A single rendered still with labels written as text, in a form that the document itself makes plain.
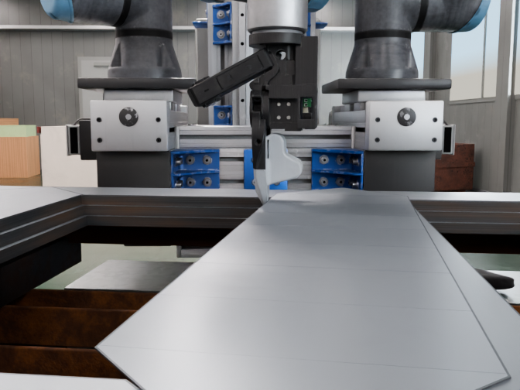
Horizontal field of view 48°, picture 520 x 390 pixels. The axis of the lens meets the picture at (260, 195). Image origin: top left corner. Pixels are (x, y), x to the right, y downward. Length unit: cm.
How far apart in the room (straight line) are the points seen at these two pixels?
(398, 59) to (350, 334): 97
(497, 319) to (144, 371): 18
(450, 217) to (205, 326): 54
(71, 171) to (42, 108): 539
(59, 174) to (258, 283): 670
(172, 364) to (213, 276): 14
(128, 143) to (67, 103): 1109
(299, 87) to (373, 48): 53
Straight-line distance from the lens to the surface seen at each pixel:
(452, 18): 130
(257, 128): 71
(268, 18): 72
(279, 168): 73
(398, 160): 113
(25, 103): 1240
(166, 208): 81
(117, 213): 83
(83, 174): 697
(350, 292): 36
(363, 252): 47
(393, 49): 123
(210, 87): 74
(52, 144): 705
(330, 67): 1186
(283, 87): 71
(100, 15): 119
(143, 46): 121
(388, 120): 108
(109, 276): 110
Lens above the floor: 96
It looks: 7 degrees down
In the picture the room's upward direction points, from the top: straight up
